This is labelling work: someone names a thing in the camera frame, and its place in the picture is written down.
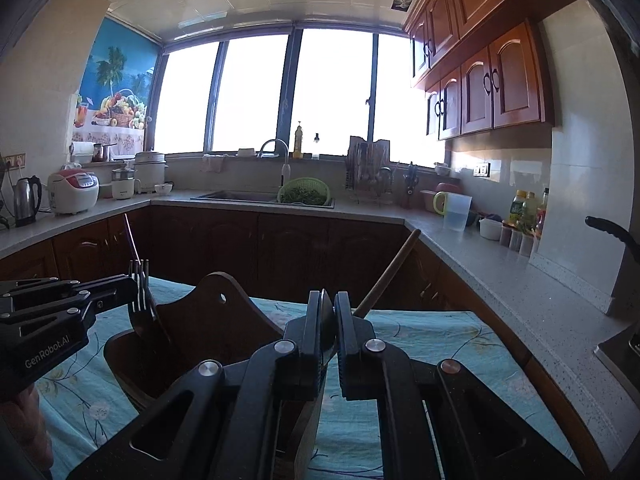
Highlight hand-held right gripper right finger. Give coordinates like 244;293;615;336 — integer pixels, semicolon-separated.
334;290;587;480

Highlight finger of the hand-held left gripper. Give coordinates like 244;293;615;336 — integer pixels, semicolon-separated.
0;300;99;332
0;274;139;312

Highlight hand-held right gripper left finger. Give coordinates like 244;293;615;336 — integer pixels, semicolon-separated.
65;289;335;480

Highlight wooden chopstick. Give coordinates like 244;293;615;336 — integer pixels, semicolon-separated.
320;229;422;367

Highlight wooden utensil holder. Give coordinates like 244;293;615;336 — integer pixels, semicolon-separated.
103;271;321;480

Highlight dish rack with utensils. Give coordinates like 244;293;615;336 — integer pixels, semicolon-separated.
345;136;396;205

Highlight person's left hand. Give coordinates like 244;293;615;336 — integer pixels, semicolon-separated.
7;386;55;470

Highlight dark chopstick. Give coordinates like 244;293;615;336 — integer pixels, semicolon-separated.
123;213;151;311

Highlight teal floral tablecloth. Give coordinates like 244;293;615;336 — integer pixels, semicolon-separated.
35;275;572;480

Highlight white red rice cooker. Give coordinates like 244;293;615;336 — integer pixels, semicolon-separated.
47;169;100;216

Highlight small white steamer pot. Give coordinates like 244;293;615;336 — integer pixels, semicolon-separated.
111;167;138;200

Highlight steel electric kettle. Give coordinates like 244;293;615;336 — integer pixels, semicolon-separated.
12;176;42;227

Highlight large white cooker pot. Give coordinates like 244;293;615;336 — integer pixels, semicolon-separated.
134;150;167;193

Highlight green plastic colander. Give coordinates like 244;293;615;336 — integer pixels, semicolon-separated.
277;177;332;207

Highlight kitchen sink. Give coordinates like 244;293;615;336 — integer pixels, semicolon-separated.
191;189;335;209

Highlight pink plastic basin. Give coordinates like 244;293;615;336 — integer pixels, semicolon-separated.
420;182;463;213

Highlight knife and scissors holder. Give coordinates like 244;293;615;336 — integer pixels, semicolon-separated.
400;162;420;209

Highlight curved steel faucet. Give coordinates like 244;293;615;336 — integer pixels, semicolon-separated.
257;138;292;190

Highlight yellow oil bottle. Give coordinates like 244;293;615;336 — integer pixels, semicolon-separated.
523;192;540;233
509;190;528;231

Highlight dark sauce bottle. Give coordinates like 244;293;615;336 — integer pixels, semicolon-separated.
535;187;550;239

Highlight large kitchen window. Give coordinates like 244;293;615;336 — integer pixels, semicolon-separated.
155;22;451;168

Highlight built-in cooktop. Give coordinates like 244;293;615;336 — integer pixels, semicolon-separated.
594;324;640;392

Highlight black wok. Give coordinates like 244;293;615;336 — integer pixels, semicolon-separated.
585;216;640;262

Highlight clear pitcher green handle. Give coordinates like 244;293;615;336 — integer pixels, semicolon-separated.
433;192;473;232

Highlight tropical fruit wall poster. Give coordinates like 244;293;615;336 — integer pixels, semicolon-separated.
72;17;163;143

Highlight wooden wall cabinets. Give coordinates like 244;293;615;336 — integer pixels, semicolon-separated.
404;0;583;142

